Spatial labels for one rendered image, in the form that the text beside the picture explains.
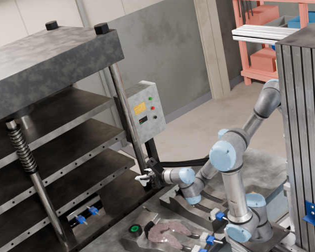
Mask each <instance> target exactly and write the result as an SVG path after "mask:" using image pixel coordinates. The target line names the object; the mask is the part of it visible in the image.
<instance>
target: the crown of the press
mask: <svg viewBox="0 0 315 252"><path fill-rule="evenodd" d="M45 27H46V29H44V30H41V31H39V32H36V33H34V34H31V35H29V36H26V37H24V38H21V39H18V40H16V41H13V42H11V43H8V44H6V45H3V46H1V47H0V120H1V119H4V120H8V119H11V118H14V119H15V121H16V123H17V124H20V128H21V130H26V129H28V128H30V127H31V126H33V124H34V122H33V119H32V117H31V115H30V113H31V112H32V111H33V110H34V109H35V104H34V103H35V102H37V101H39V100H41V99H43V98H45V97H47V96H49V95H51V94H54V93H56V92H58V91H60V90H62V89H64V88H66V87H68V86H70V85H72V84H74V83H76V82H78V81H80V80H82V79H84V78H86V77H88V76H90V75H92V74H94V73H96V72H98V71H100V70H102V69H104V68H106V67H109V66H111V65H113V64H115V63H117V62H119V61H121V60H123V59H124V58H125V57H124V54H123V50H122V47H121V43H120V40H119V36H118V32H117V30H116V29H109V27H108V24H107V22H103V23H99V24H96V25H94V28H91V27H74V26H58V23H57V21H56V20H53V21H49V22H47V23H45Z"/></svg>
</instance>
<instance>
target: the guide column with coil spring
mask: <svg viewBox="0 0 315 252"><path fill-rule="evenodd" d="M5 124H6V126H7V128H8V129H9V130H11V129H14V128H16V127H17V126H18V125H17V123H16V121H15V119H14V118H10V119H7V120H6V121H5ZM18 130H19V129H18ZM18 130H16V131H13V132H10V134H13V133H15V132H17V131H18ZM19 133H20V131H19V132H18V133H16V134H14V135H11V137H15V136H17V135H18V134H19ZM21 136H22V134H21V135H19V136H18V137H16V138H13V140H17V139H19V138H20V137H21ZM22 140H23V137H22V138H21V139H20V140H18V141H14V143H15V144H16V143H18V142H20V141H22ZM24 142H25V141H23V142H21V143H19V144H16V145H15V146H16V147H17V146H20V145H22V144H23V143H24ZM25 146H26V144H24V145H23V146H21V147H18V148H17V149H18V150H19V149H22V148H23V147H25ZM26 149H27V147H26V148H24V149H23V150H20V151H18V152H19V153H21V152H23V151H25V150H26ZM28 151H29V150H27V151H26V152H24V153H22V154H20V156H22V155H25V154H26V153H28ZM29 155H30V153H29V154H27V155H26V156H23V157H21V158H22V159H24V158H26V157H28V156H29ZM30 158H31V156H30V157H29V158H27V159H25V160H22V161H23V162H25V161H28V160H29V159H30ZM32 160H33V159H31V160H30V161H28V162H26V163H24V165H27V164H29V163H30V162H32ZM33 164H34V162H33V163H31V164H30V165H27V166H25V167H26V168H28V167H30V166H32V165H33ZM34 167H35V165H34V166H33V167H31V168H28V169H26V170H27V171H29V170H31V169H33V168H34ZM29 176H30V178H31V181H32V183H33V185H34V187H35V189H36V191H37V194H38V196H39V198H40V200H41V202H42V205H43V207H44V209H45V211H46V213H47V216H48V218H49V220H50V222H51V224H52V226H53V229H54V231H55V233H56V235H57V237H58V240H59V242H60V244H61V246H62V247H63V248H65V247H67V246H68V245H69V244H70V243H69V240H68V238H67V236H66V233H65V231H64V229H63V227H62V224H61V222H60V220H59V218H58V215H57V213H56V211H55V209H54V206H53V204H52V202H51V200H50V197H49V195H48V193H47V191H46V188H45V186H44V184H43V182H42V179H41V177H40V175H39V173H38V171H37V172H36V173H34V174H31V175H29Z"/></svg>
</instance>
